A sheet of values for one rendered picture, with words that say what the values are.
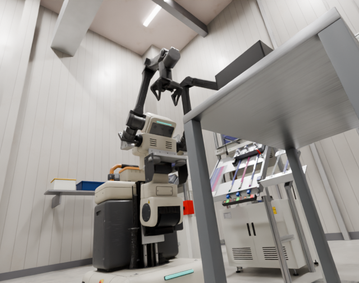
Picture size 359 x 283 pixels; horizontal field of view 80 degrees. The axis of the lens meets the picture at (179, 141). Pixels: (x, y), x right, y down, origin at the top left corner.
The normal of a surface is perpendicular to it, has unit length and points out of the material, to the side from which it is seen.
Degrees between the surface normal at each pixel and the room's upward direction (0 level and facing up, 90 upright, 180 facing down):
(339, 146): 90
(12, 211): 90
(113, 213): 90
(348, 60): 90
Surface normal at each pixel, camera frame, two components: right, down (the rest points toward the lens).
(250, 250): -0.74, -0.18
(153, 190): 0.61, -0.23
